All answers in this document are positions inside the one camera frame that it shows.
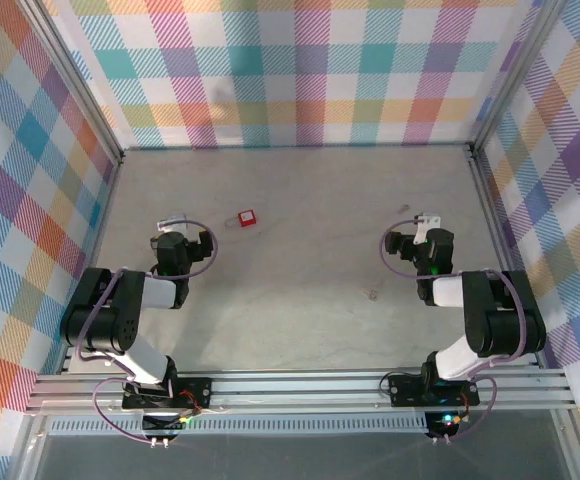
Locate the small red block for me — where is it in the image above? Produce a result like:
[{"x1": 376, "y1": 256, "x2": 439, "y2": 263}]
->
[{"x1": 223, "y1": 209, "x2": 258, "y2": 230}]

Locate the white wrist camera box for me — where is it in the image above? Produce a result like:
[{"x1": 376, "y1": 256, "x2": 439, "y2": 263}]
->
[
  {"x1": 414, "y1": 213, "x2": 443, "y2": 246},
  {"x1": 156, "y1": 213, "x2": 190, "y2": 232}
]

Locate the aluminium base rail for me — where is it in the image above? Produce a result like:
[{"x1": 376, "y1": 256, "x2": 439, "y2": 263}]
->
[{"x1": 24, "y1": 369, "x2": 577, "y2": 417}]

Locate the aluminium side rail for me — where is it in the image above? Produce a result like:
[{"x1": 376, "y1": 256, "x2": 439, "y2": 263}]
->
[
  {"x1": 469, "y1": 147, "x2": 531, "y2": 321},
  {"x1": 77, "y1": 157, "x2": 125, "y2": 281}
]

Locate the grey slotted cable duct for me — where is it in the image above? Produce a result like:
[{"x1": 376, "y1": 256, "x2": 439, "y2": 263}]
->
[{"x1": 49, "y1": 417, "x2": 429, "y2": 437}]

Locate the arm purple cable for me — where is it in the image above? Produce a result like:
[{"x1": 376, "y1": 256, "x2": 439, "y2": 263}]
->
[
  {"x1": 72, "y1": 218, "x2": 220, "y2": 444},
  {"x1": 379, "y1": 217, "x2": 530, "y2": 444}
]

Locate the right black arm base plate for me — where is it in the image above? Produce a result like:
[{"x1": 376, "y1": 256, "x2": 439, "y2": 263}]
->
[{"x1": 387, "y1": 374, "x2": 481, "y2": 408}]

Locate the aluminium frame post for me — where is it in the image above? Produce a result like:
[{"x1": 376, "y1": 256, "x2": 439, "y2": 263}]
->
[
  {"x1": 19, "y1": 0, "x2": 126, "y2": 166},
  {"x1": 469, "y1": 0, "x2": 571, "y2": 156}
]

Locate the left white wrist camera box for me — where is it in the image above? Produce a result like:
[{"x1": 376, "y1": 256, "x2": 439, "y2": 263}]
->
[{"x1": 156, "y1": 213, "x2": 190, "y2": 232}]

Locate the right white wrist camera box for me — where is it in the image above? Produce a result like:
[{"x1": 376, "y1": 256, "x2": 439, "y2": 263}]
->
[{"x1": 414, "y1": 213, "x2": 443, "y2": 246}]

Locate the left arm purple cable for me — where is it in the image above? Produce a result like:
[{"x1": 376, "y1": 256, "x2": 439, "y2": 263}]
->
[{"x1": 72, "y1": 218, "x2": 220, "y2": 444}]

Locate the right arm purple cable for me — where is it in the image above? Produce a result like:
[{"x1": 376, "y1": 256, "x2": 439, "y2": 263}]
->
[{"x1": 379, "y1": 217, "x2": 530, "y2": 444}]

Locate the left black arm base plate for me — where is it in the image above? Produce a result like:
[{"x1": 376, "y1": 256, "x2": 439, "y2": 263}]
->
[{"x1": 122, "y1": 377, "x2": 214, "y2": 412}]

